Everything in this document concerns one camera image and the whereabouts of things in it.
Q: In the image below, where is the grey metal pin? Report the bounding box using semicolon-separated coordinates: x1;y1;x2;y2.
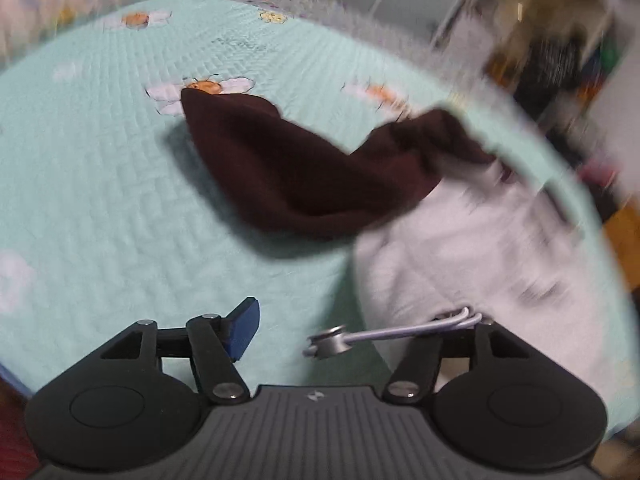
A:
304;306;496;361

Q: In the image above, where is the mint bee-print quilt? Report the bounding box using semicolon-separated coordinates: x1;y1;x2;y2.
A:
0;0;631;441

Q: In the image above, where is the frog-print bedsheet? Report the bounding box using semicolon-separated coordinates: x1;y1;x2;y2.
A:
200;0;451;56

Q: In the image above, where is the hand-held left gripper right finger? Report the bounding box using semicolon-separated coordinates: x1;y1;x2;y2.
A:
384;321;528;405

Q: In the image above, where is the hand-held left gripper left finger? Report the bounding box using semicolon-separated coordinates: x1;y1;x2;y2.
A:
101;297;261;405

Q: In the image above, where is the maroon and grey sweatshirt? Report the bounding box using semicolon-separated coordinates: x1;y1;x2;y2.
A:
179;86;603;393

